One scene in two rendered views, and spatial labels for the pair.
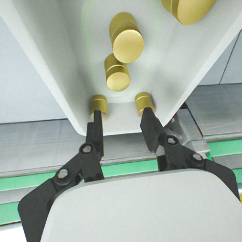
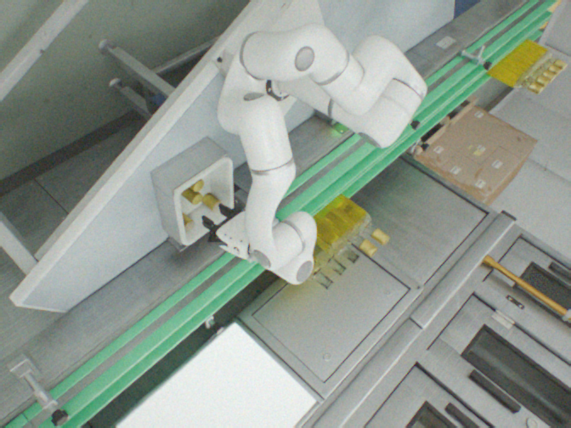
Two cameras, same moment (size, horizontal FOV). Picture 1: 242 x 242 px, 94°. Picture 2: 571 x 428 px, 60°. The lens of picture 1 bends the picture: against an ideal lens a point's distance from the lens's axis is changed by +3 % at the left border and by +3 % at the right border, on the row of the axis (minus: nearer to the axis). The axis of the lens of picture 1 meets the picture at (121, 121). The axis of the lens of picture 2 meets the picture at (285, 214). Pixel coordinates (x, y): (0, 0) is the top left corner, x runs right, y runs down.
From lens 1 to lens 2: 110 cm
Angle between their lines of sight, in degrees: 23
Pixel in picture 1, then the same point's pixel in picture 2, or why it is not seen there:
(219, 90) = not seen: hidden behind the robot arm
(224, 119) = not seen: hidden behind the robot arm
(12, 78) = (123, 233)
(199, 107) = (247, 183)
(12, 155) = (136, 300)
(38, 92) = (134, 236)
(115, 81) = (195, 199)
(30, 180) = (163, 306)
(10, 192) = (157, 321)
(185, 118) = (242, 196)
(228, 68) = not seen: hidden behind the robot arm
